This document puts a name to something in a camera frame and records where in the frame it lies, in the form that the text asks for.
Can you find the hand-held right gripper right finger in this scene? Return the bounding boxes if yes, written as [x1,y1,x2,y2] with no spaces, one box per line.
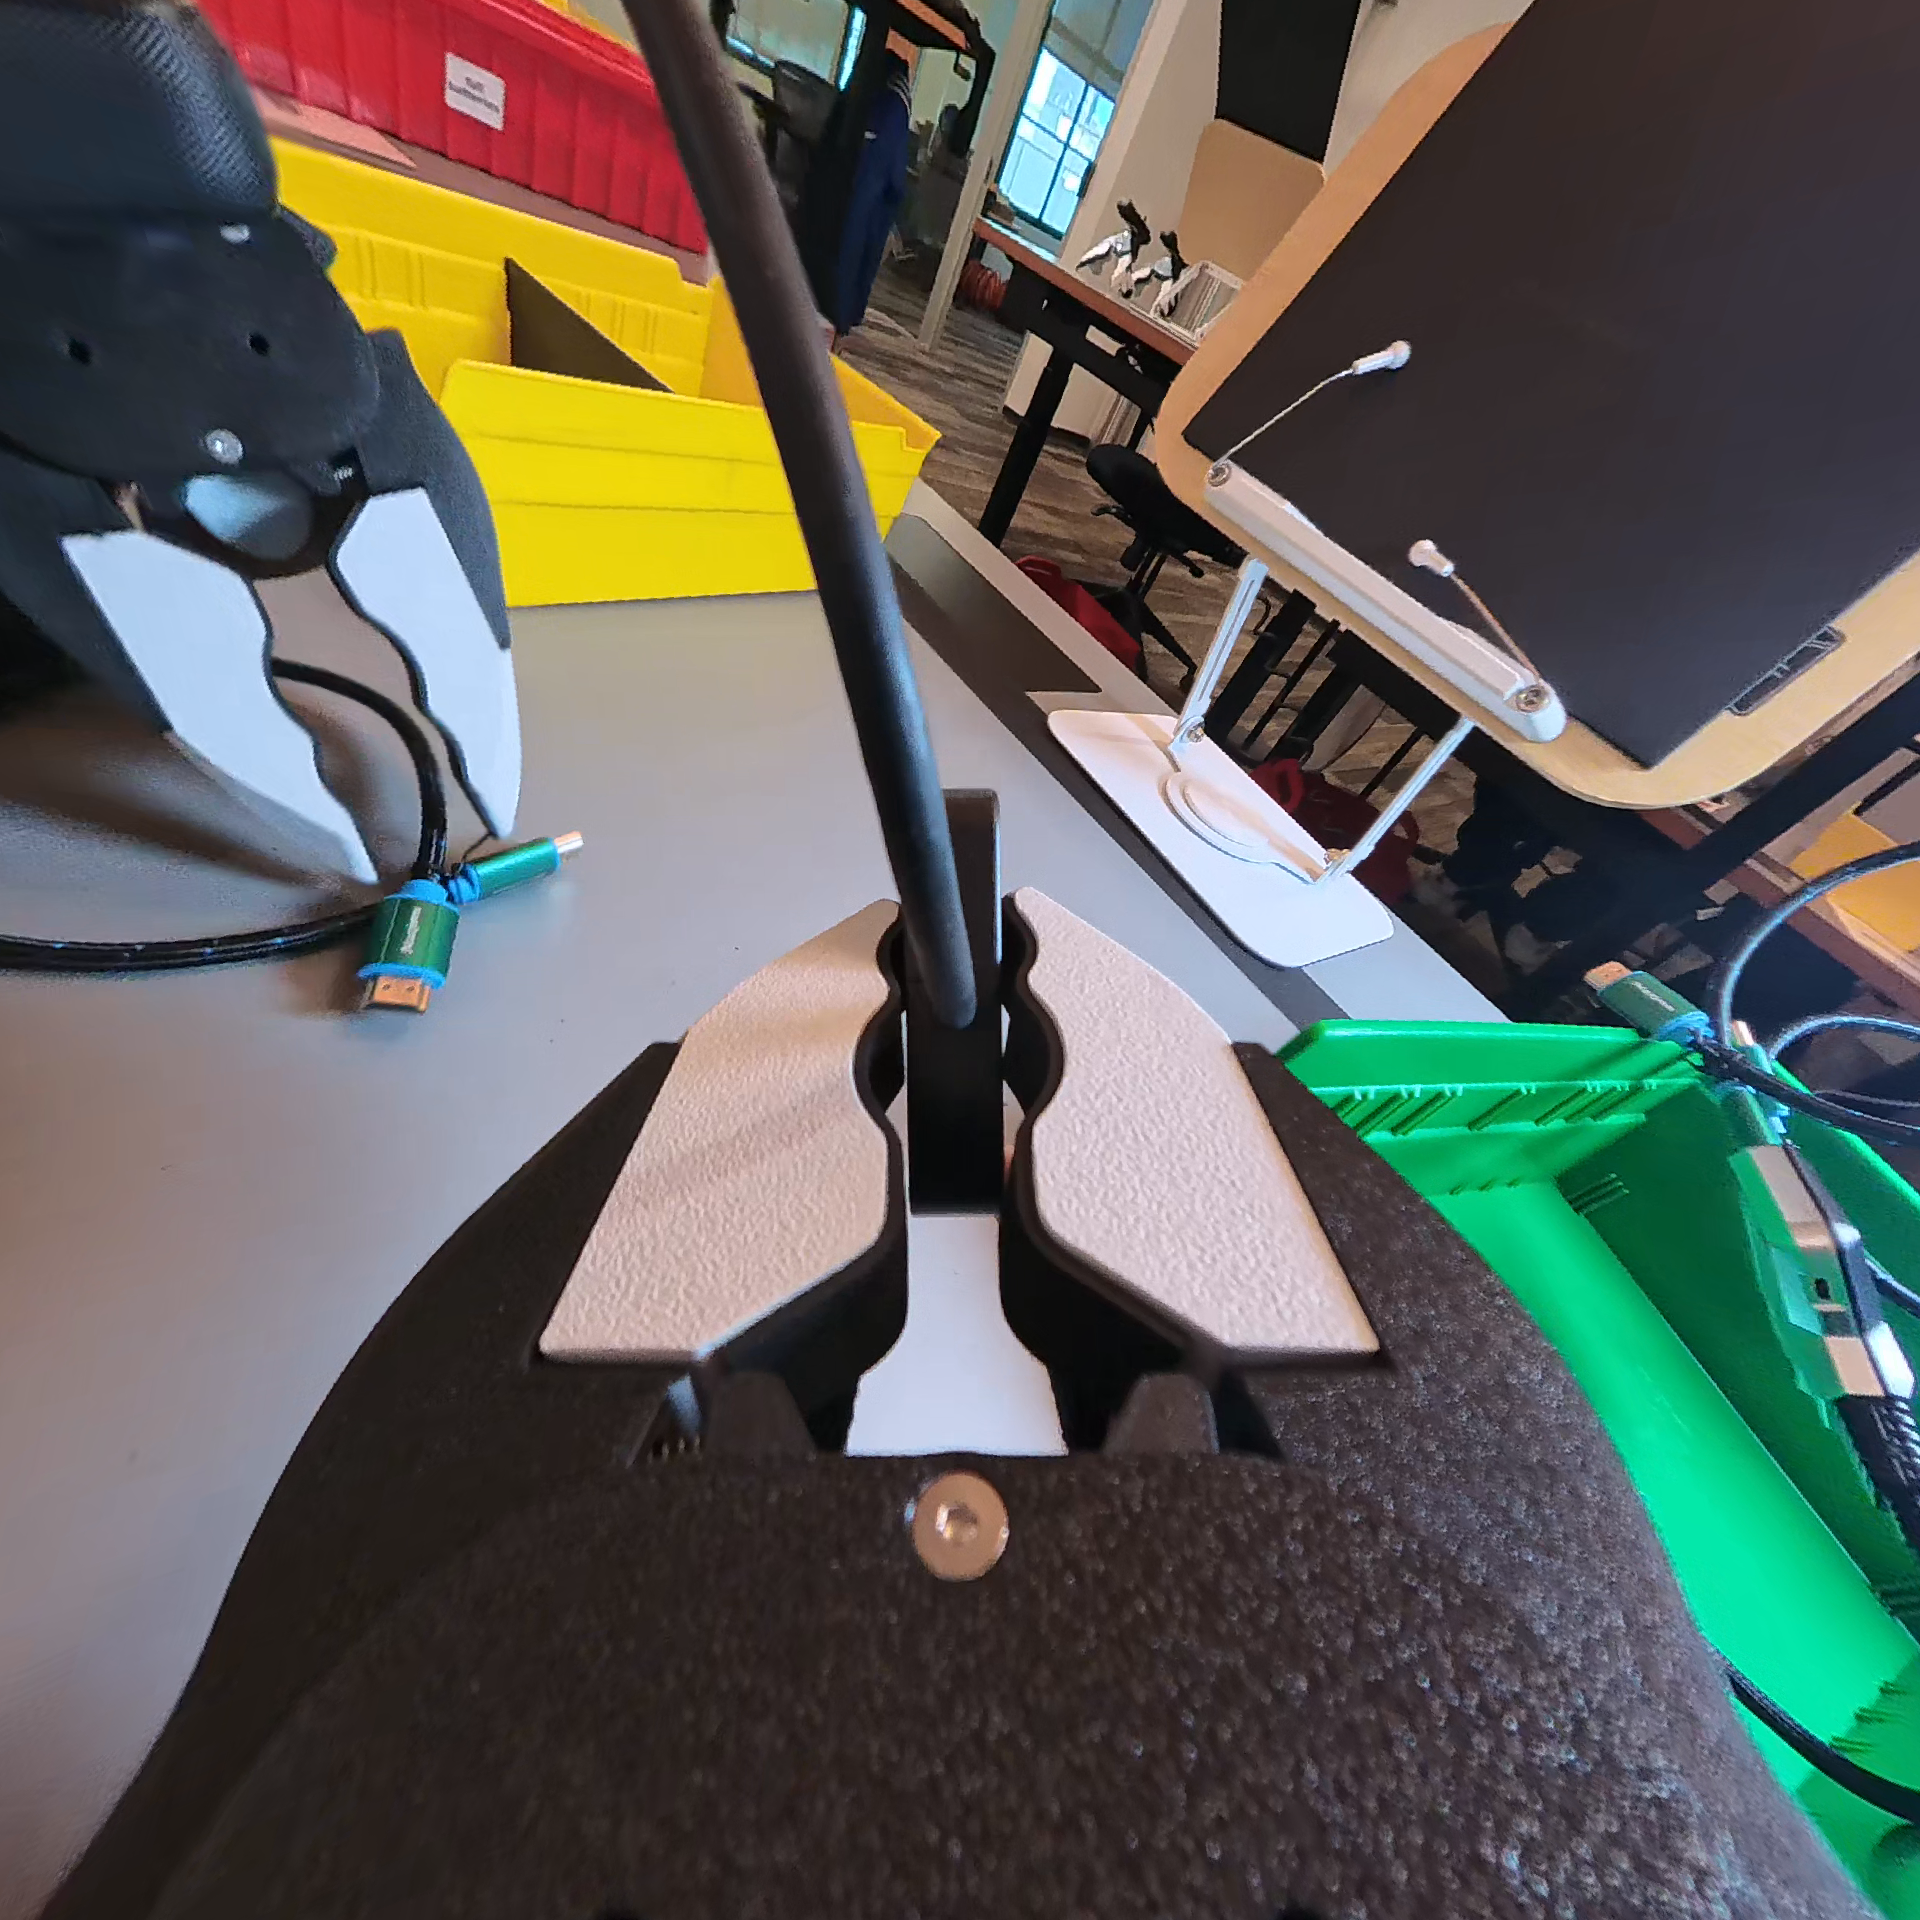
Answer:
[999,885,1380,1452]

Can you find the red plastic bin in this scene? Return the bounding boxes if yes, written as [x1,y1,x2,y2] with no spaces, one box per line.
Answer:
[197,0,718,261]
[1016,553,1146,665]

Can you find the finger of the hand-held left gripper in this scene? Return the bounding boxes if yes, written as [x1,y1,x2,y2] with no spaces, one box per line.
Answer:
[333,487,526,844]
[57,527,381,885]

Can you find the black wood-rimmed panel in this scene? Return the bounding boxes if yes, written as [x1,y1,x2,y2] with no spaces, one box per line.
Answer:
[1153,0,1920,815]

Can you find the tan and black board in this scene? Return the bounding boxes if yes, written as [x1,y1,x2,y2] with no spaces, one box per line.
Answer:
[1175,0,1372,286]

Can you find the black smooth hub cable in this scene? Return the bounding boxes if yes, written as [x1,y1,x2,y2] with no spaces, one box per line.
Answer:
[621,0,985,1033]

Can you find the grey multiport adapter hub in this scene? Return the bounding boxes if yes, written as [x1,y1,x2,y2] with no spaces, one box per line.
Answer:
[1725,1138,1896,1406]

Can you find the yellow plastic bin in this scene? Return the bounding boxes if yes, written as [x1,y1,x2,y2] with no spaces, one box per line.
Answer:
[267,141,945,611]

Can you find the green plastic bin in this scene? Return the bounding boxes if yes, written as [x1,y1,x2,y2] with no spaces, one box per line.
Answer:
[1272,1015,1920,1920]

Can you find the black office chair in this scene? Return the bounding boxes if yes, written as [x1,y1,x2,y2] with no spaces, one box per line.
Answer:
[771,60,841,173]
[1083,440,1249,680]

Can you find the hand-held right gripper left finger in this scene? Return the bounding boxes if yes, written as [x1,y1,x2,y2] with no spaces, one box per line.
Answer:
[535,903,912,1452]

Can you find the black white desktop device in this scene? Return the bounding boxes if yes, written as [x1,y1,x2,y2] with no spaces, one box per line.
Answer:
[1072,207,1249,328]

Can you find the blue hanging jacket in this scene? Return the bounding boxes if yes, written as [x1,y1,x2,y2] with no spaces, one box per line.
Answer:
[817,83,919,342]

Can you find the red bag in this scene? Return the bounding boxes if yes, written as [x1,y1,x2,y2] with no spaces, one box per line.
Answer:
[1249,756,1419,906]

